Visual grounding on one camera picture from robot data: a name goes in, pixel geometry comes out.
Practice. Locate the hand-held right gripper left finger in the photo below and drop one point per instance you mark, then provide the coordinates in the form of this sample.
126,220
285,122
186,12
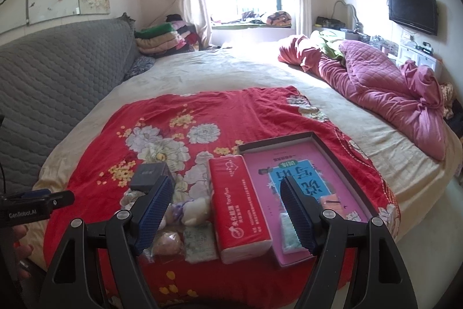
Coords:
155,213

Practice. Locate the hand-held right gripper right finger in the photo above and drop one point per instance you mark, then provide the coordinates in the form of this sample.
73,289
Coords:
296,218

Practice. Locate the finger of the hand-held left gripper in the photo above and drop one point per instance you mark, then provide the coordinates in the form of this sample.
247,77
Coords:
32,194
59,201

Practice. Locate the green printed tissue packet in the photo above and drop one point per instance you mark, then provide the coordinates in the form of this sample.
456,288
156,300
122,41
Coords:
289,240
200,244

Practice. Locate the small dark box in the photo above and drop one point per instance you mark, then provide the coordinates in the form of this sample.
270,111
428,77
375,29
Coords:
148,175

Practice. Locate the white fluffy puffs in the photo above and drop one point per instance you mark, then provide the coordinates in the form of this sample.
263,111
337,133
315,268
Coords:
197,213

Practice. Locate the red tissue pack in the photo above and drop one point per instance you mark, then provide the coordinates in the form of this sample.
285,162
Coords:
235,207

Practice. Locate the grey shallow box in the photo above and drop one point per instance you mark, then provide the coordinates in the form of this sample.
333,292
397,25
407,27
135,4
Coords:
276,143

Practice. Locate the person's left hand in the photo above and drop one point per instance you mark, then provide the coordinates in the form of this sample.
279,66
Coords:
20,236

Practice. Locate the peach round sponge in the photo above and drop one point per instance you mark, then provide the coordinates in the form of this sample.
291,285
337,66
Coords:
168,243

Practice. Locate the pink book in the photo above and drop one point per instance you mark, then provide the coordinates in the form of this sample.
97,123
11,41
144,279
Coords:
260,164

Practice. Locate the grey quilted headboard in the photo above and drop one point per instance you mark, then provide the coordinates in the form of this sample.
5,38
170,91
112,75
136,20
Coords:
54,77

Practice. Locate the red floral blanket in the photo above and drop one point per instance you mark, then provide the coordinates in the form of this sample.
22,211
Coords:
235,113

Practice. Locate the dark patterned pillow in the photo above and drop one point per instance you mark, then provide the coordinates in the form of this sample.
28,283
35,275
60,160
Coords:
139,66

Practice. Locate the bed with beige sheet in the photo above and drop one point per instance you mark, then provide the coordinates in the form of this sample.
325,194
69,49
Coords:
217,73

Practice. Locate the pink quilt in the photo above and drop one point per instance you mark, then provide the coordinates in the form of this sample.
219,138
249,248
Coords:
379,88

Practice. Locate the stack of folded blankets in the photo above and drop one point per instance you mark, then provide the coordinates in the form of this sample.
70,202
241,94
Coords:
162,37

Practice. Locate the green garment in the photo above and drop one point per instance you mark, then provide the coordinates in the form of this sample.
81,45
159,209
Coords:
331,44

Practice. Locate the floral cloth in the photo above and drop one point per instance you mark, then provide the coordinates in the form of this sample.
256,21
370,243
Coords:
448,95

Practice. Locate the black stereo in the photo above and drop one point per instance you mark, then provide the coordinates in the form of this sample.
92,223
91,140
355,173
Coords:
327,23

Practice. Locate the white cabinet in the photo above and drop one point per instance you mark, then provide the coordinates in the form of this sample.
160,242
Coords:
416,59

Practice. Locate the brown patterned blanket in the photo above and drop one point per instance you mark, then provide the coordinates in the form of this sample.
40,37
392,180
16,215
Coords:
276,18

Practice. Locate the dark clothes pile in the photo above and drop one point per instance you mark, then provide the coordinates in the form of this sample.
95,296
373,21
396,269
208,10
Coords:
249,15

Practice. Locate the black set-top box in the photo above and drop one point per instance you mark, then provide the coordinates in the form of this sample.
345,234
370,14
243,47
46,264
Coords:
425,48

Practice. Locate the black television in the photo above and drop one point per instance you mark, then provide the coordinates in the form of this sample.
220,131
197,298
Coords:
412,8

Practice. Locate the white curved frame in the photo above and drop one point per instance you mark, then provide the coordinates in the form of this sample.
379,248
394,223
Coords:
336,5

